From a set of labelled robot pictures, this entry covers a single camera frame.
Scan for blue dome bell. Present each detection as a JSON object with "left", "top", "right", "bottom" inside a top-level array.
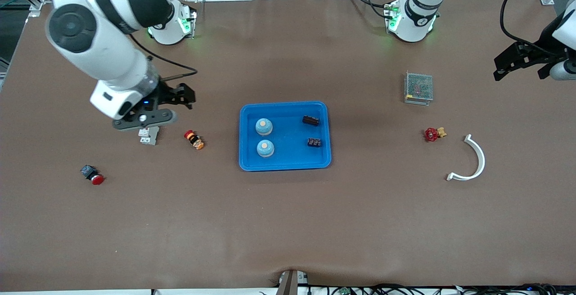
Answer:
[
  {"left": 255, "top": 118, "right": 274, "bottom": 137},
  {"left": 256, "top": 139, "right": 275, "bottom": 158}
]

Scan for blue plastic tray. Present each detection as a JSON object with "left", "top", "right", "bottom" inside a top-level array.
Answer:
[{"left": 239, "top": 101, "right": 332, "bottom": 172}]

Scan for white circuit breaker red switches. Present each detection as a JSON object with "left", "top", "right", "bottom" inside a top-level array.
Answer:
[{"left": 138, "top": 126, "right": 159, "bottom": 146}]

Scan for red yellow emergency stop button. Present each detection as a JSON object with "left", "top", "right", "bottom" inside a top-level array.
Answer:
[{"left": 184, "top": 130, "right": 205, "bottom": 150}]

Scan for metal mesh power supply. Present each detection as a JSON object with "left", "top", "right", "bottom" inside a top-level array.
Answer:
[{"left": 404, "top": 72, "right": 434, "bottom": 106}]

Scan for white curved plastic clamp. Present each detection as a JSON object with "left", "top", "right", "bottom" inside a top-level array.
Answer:
[{"left": 446, "top": 134, "right": 486, "bottom": 182}]

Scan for red mushroom push button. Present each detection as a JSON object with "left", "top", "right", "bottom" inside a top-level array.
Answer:
[{"left": 80, "top": 165, "right": 106, "bottom": 186}]

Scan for brown table mat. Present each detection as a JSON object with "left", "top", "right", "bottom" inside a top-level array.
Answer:
[{"left": 0, "top": 0, "right": 576, "bottom": 292}]

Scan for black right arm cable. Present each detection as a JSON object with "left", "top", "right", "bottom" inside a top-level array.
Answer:
[{"left": 130, "top": 34, "right": 198, "bottom": 81}]

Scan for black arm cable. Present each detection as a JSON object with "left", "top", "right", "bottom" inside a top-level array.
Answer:
[
  {"left": 499, "top": 0, "right": 576, "bottom": 57},
  {"left": 130, "top": 34, "right": 198, "bottom": 81}
]

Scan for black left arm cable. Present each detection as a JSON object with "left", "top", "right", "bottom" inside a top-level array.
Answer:
[{"left": 499, "top": 0, "right": 576, "bottom": 57}]

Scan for red handle brass valve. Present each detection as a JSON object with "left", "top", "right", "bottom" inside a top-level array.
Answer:
[{"left": 423, "top": 126, "right": 447, "bottom": 143}]

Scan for metal mount bracket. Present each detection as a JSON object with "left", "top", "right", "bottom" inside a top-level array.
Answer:
[{"left": 275, "top": 269, "right": 310, "bottom": 295}]

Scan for black cable bundle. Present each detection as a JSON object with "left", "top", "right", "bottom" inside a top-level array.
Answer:
[{"left": 310, "top": 283, "right": 558, "bottom": 295}]

